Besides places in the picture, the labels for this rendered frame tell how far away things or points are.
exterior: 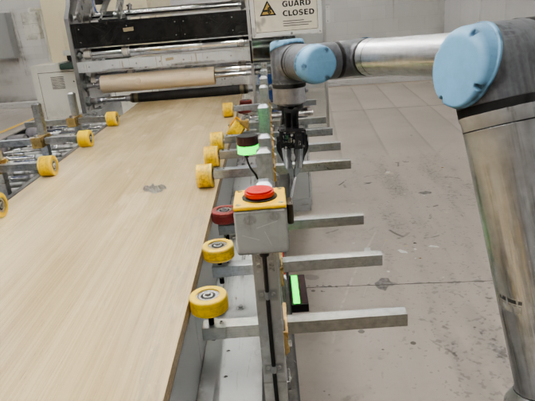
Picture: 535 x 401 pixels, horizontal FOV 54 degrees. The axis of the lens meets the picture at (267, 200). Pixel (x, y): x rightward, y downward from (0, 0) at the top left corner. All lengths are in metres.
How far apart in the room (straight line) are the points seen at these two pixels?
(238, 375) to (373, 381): 1.04
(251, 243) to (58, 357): 0.49
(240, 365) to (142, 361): 0.46
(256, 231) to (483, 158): 0.35
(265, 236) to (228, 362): 0.75
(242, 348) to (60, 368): 0.57
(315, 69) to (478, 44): 0.56
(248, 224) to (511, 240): 0.38
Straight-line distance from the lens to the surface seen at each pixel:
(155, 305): 1.14
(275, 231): 0.70
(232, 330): 1.16
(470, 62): 0.81
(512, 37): 0.84
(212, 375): 1.38
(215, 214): 1.56
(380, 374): 2.36
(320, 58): 1.29
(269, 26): 3.70
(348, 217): 1.59
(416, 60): 1.15
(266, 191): 0.70
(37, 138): 2.73
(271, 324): 0.78
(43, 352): 1.09
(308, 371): 2.37
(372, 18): 10.13
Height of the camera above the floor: 1.46
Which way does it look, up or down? 20 degrees down
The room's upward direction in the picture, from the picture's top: 5 degrees counter-clockwise
